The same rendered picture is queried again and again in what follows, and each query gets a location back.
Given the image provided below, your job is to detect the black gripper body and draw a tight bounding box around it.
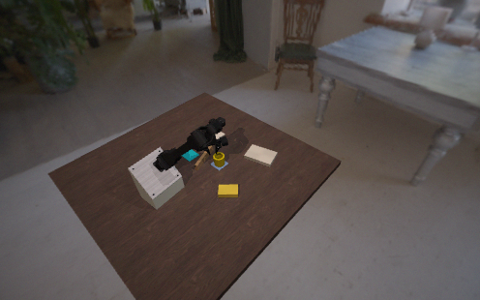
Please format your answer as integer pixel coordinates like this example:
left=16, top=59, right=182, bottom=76
left=196, top=134, right=228, bottom=152

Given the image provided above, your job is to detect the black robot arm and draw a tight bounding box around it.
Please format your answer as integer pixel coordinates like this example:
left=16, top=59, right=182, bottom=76
left=153, top=117, right=225, bottom=172

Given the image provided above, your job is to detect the orange flat bar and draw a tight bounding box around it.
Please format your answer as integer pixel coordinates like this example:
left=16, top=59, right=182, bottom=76
left=195, top=145, right=213, bottom=170

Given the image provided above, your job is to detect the yellow rectangular block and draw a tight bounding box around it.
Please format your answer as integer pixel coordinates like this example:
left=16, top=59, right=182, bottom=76
left=218, top=184, right=238, bottom=197

